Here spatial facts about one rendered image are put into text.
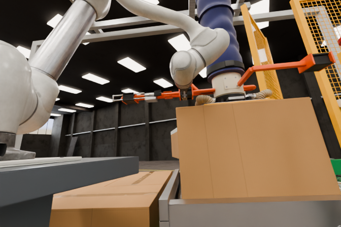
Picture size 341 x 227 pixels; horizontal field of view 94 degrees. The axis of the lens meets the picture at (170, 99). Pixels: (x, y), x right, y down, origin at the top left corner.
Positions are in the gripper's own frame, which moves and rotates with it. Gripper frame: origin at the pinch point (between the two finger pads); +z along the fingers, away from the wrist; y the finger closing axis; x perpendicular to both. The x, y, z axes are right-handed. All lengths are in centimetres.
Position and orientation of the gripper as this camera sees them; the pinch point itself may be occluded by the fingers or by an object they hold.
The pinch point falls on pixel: (184, 93)
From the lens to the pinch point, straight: 97.0
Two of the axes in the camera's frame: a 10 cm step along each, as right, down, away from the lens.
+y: 0.6, 9.6, -2.8
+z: 1.0, 2.7, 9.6
